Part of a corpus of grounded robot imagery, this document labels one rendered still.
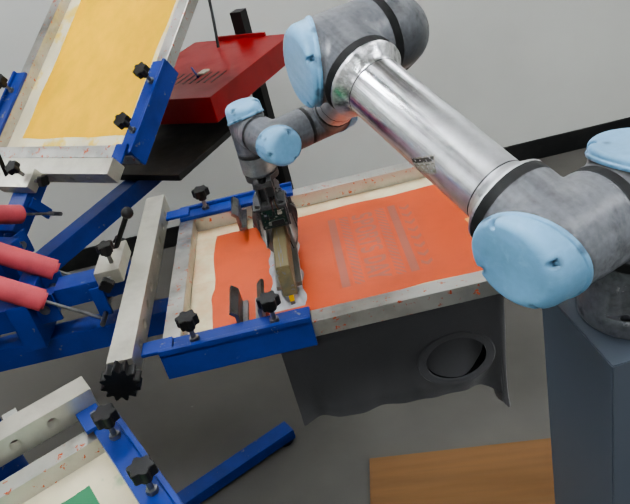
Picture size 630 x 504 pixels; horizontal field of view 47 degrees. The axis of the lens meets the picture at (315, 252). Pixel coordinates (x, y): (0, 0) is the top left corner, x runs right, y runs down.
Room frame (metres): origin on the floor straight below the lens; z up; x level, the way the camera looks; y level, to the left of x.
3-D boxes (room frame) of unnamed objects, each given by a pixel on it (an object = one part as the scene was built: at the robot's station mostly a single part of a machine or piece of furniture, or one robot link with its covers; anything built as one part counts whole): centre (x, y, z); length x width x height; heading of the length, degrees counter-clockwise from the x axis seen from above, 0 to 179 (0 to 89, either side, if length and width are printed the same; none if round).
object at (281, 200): (1.39, 0.07, 1.14); 0.09 x 0.08 x 0.12; 178
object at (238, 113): (1.39, 0.07, 1.30); 0.09 x 0.08 x 0.11; 24
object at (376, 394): (1.22, -0.11, 0.77); 0.46 x 0.09 x 0.36; 88
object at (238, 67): (2.65, 0.23, 1.06); 0.61 x 0.46 x 0.12; 148
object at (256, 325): (1.14, 0.19, 0.97); 0.30 x 0.05 x 0.07; 88
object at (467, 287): (1.41, -0.06, 0.97); 0.79 x 0.58 x 0.04; 88
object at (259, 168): (1.40, 0.06, 1.22); 0.08 x 0.08 x 0.05
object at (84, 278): (1.43, 0.50, 1.02); 0.17 x 0.06 x 0.05; 88
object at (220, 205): (1.70, 0.17, 0.97); 0.30 x 0.05 x 0.07; 88
